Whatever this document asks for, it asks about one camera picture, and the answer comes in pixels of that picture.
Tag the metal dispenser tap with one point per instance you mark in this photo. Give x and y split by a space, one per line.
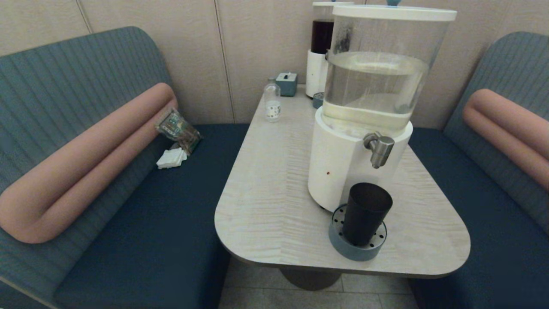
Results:
379 148

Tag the dark brown plastic cup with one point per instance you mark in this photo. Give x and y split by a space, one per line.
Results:
364 214

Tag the small clear bottle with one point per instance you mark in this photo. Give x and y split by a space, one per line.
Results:
272 103

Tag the small blue drip tray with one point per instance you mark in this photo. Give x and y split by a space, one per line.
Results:
318 101

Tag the blue-grey tissue box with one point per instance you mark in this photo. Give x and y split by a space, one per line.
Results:
286 85

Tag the large white water dispenser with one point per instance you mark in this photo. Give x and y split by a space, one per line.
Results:
343 171

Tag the dispenser with dark drink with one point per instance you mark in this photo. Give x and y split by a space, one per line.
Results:
316 73

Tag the green snack packet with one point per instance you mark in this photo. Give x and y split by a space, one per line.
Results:
178 128

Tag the white folded napkins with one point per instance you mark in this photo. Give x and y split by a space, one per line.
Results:
171 159

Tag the blue round perforated drip tray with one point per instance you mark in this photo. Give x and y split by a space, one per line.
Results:
339 246

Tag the teal sofa bench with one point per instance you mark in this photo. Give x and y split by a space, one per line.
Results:
493 266
141 223

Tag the pink bolster cushion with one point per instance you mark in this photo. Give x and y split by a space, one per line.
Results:
77 171
510 128

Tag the round table pedestal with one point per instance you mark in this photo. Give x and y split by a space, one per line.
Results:
311 280

